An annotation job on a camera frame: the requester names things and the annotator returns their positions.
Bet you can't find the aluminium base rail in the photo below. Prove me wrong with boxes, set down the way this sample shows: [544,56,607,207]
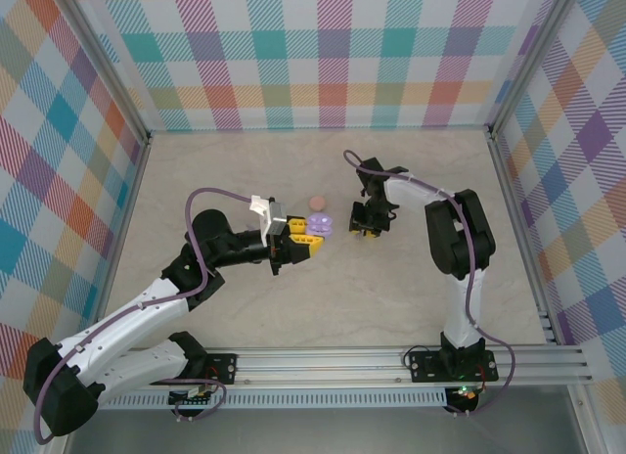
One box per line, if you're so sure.
[105,346,594,390]

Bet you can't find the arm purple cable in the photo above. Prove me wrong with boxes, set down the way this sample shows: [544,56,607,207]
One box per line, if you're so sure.
[341,149,517,419]
[33,188,255,445]

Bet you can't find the left aluminium side rail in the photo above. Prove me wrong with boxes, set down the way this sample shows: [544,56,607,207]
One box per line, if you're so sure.
[46,133,156,454]

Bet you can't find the black mounting plate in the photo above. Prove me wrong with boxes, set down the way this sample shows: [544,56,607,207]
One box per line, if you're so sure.
[409,348,500,383]
[202,353,240,385]

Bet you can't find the aluminium side rail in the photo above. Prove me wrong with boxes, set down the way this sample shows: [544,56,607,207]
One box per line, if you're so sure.
[488,128,607,454]
[46,133,156,454]

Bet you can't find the grey metal base plate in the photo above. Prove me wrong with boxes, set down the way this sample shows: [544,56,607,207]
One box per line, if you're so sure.
[66,407,588,454]

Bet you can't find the left aluminium corner post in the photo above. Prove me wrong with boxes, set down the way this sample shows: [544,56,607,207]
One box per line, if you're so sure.
[58,0,153,145]

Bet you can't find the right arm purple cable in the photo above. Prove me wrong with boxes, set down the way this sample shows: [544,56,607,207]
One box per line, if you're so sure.
[341,149,517,419]

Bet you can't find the white slotted cable duct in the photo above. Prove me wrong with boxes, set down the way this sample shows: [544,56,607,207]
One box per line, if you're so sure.
[102,387,449,410]

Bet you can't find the aluminium corner post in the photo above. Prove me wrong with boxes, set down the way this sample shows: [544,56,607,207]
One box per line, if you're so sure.
[58,0,153,145]
[488,0,586,142]

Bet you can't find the right aluminium side rail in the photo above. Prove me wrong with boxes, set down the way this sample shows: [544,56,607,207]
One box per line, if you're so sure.
[488,128,607,454]

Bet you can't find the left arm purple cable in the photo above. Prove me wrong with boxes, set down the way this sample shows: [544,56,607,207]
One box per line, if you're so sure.
[33,188,255,445]

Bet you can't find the right aluminium corner post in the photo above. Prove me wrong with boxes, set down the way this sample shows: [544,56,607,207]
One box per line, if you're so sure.
[488,0,586,142]

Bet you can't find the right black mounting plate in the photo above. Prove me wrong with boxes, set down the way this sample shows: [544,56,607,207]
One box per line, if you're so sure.
[409,348,500,383]

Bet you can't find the control circuit board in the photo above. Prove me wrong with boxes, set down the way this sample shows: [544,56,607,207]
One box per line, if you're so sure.
[168,386,219,409]
[447,384,483,405]

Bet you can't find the right control circuit board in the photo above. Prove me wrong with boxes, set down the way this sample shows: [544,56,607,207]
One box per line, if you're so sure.
[447,384,483,405]

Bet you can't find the left control circuit board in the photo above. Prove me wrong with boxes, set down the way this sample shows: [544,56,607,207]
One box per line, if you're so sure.
[168,386,219,409]

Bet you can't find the purple earbud charging case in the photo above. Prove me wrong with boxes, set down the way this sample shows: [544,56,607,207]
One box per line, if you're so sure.
[306,211,335,239]

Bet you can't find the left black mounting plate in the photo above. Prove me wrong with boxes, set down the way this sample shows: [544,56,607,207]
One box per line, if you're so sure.
[202,353,240,385]

